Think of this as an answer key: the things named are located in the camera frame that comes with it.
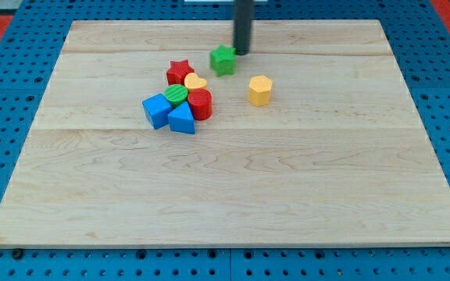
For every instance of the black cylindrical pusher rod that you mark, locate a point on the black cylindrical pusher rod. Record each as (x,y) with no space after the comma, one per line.
(242,25)

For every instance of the green star block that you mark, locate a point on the green star block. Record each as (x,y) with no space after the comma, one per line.
(222,60)

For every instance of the red star block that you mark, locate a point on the red star block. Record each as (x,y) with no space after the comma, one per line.
(177,71)

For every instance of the yellow hexagon block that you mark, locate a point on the yellow hexagon block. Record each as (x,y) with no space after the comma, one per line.
(259,90)

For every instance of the yellow heart block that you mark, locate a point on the yellow heart block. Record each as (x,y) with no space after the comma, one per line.
(193,81)

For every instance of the red cylinder block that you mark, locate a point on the red cylinder block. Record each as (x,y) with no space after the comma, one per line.
(201,104)

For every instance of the green ribbed cylinder block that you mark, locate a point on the green ribbed cylinder block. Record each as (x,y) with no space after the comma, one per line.
(176,94)

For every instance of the blue triangle block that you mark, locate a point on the blue triangle block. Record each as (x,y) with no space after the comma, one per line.
(181,119)

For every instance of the blue cube block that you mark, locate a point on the blue cube block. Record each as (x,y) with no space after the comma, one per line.
(157,109)

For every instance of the light wooden board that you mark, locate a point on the light wooden board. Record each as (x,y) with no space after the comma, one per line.
(338,158)

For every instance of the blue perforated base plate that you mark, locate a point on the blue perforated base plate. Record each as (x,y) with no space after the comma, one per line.
(31,44)

